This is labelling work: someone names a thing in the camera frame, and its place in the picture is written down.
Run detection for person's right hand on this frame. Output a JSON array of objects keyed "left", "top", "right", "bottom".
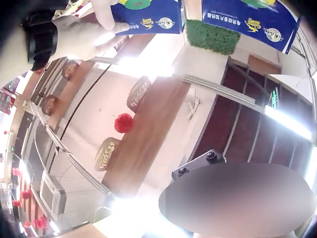
[{"left": 53, "top": 0, "right": 130, "bottom": 60}]

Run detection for person's right thumb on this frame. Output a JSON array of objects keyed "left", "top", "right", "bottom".
[{"left": 93, "top": 0, "right": 115, "bottom": 30}]

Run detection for person's right fingers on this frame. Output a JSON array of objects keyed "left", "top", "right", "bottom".
[{"left": 95, "top": 23, "right": 130, "bottom": 54}]

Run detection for blue printed carton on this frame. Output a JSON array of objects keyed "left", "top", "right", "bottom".
[
  {"left": 110, "top": 0, "right": 185, "bottom": 35},
  {"left": 201, "top": 0, "right": 302, "bottom": 55}
]

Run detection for round brown hanging sign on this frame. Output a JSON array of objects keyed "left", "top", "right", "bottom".
[
  {"left": 40, "top": 95, "right": 60, "bottom": 116},
  {"left": 61, "top": 60, "right": 80, "bottom": 83}
]

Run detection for brown hanging sign yellow lettering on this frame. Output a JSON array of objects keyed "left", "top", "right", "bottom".
[
  {"left": 127, "top": 76, "right": 152, "bottom": 110},
  {"left": 94, "top": 137, "right": 121, "bottom": 172}
]

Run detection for black wrist band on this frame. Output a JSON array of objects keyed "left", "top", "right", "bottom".
[{"left": 21, "top": 12, "right": 59, "bottom": 71}]

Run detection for red flower ball ornament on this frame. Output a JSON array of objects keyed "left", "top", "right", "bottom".
[{"left": 114, "top": 113, "right": 134, "bottom": 133}]

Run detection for green artificial turf block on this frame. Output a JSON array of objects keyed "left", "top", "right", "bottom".
[{"left": 185, "top": 19, "right": 241, "bottom": 56}]

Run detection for full shop shelf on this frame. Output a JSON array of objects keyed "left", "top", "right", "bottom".
[{"left": 0, "top": 78, "right": 21, "bottom": 116}]

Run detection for green exit sign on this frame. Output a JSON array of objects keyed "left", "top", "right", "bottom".
[{"left": 269, "top": 87, "right": 281, "bottom": 109}]

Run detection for grey ceiling air conditioner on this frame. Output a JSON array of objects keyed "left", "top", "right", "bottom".
[{"left": 39, "top": 170, "right": 68, "bottom": 221}]

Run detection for long ceiling light strip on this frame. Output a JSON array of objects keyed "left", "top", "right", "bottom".
[{"left": 264, "top": 105, "right": 313, "bottom": 140}]

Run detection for row of red hanging ornaments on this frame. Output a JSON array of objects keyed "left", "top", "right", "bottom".
[{"left": 11, "top": 167, "right": 51, "bottom": 231}]

